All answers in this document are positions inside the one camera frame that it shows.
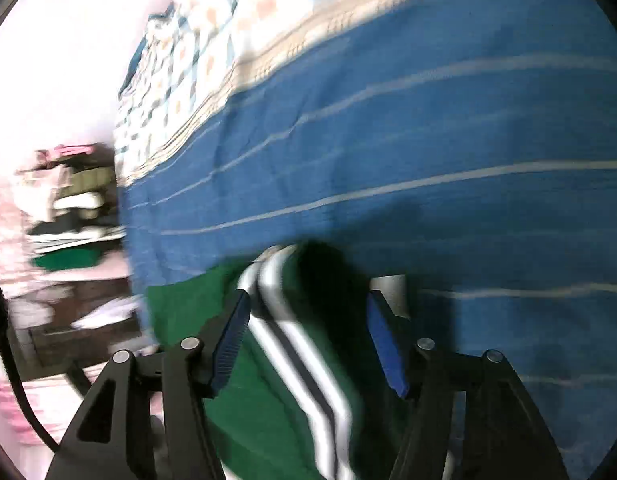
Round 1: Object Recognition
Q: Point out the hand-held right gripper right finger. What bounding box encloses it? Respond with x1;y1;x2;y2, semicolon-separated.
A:
367;289;572;480

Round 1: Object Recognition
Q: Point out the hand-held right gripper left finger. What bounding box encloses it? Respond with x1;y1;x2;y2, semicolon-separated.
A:
45;289;252;480

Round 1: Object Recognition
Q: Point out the green and cream varsity jacket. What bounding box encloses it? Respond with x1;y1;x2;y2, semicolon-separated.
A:
146;241;419;480

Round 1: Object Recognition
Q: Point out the row of hanging clothes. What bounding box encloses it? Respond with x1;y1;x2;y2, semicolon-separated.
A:
13;144;127;272

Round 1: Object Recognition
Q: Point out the blue striped plaid bed sheet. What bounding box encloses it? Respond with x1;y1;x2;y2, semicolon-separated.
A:
113;0;617;480

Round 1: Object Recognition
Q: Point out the black cable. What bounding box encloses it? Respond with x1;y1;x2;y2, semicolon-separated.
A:
0;260;60;453

